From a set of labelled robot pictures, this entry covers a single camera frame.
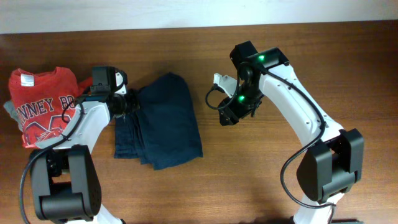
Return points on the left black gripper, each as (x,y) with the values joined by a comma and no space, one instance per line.
(134,104)

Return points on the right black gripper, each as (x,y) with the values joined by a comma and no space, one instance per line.
(234,112)

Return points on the navy blue shorts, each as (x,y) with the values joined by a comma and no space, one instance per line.
(163,132)

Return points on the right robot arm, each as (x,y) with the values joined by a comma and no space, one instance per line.
(332,156)

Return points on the red printed t-shirt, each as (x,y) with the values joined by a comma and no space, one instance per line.
(44,101)

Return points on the grey folded t-shirt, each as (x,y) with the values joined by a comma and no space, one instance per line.
(12,113)

